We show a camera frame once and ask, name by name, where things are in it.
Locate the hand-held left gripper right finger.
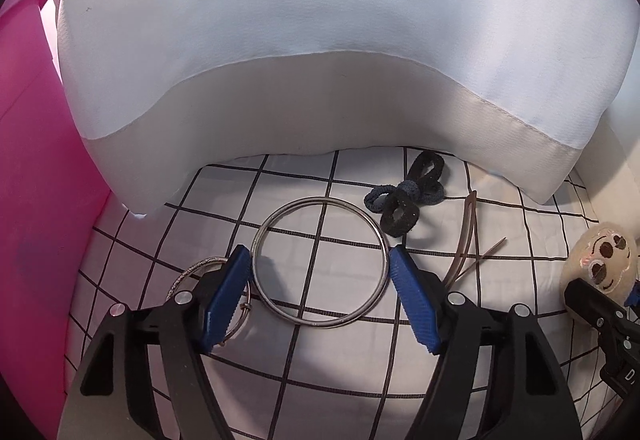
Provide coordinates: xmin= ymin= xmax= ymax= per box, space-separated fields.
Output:
xmin=389 ymin=245 xmax=583 ymax=440

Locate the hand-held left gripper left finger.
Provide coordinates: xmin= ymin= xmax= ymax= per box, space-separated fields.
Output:
xmin=60 ymin=245 xmax=251 ymax=440

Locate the large metal ring bracelet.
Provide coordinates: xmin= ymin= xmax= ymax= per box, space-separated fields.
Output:
xmin=251 ymin=197 xmax=390 ymax=330

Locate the beige sloth plush clip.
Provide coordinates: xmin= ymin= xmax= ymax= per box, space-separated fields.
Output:
xmin=559 ymin=222 xmax=640 ymax=307

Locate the pink plastic bin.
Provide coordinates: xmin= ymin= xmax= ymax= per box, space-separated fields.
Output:
xmin=0 ymin=0 xmax=112 ymax=440

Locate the brown hair clip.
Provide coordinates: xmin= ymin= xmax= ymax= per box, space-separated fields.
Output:
xmin=457 ymin=237 xmax=509 ymax=282
xmin=446 ymin=190 xmax=479 ymax=283

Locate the white black-grid cloth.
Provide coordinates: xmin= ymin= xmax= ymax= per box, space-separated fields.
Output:
xmin=64 ymin=145 xmax=640 ymax=440

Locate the white pillow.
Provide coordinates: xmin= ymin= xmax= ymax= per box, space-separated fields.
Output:
xmin=52 ymin=0 xmax=640 ymax=221

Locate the small metal bracelet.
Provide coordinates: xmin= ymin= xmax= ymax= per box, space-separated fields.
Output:
xmin=169 ymin=257 xmax=252 ymax=347

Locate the black hair tie bundle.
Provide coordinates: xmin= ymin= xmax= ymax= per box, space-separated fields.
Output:
xmin=363 ymin=150 xmax=446 ymax=239

